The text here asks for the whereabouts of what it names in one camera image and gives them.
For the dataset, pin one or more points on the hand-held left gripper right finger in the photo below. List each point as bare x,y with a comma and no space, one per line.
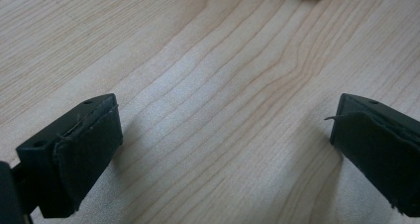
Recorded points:
383,144

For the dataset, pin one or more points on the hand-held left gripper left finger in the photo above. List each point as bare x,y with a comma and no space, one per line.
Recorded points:
76,154

